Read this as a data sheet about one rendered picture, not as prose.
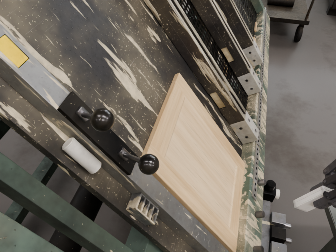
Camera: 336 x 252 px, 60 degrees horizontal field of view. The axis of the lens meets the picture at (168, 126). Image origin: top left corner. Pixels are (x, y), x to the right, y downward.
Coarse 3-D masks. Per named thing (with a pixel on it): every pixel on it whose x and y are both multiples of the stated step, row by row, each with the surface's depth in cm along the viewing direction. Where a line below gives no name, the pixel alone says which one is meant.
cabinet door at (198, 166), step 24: (168, 96) 87; (192, 96) 98; (168, 120) 83; (192, 120) 94; (168, 144) 80; (192, 144) 90; (216, 144) 103; (168, 168) 77; (192, 168) 87; (216, 168) 99; (240, 168) 114; (192, 192) 83; (216, 192) 94; (240, 192) 108; (216, 216) 90
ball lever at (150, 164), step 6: (120, 150) 59; (126, 150) 60; (120, 156) 60; (126, 156) 58; (132, 156) 57; (144, 156) 51; (150, 156) 51; (138, 162) 52; (144, 162) 50; (150, 162) 50; (156, 162) 51; (144, 168) 50; (150, 168) 50; (156, 168) 51; (150, 174) 51
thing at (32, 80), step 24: (0, 24) 48; (24, 48) 50; (0, 72) 49; (24, 72) 49; (48, 72) 53; (24, 96) 52; (48, 96) 51; (144, 192) 64; (168, 192) 71; (168, 216) 70; (192, 216) 76; (192, 240) 76; (216, 240) 82
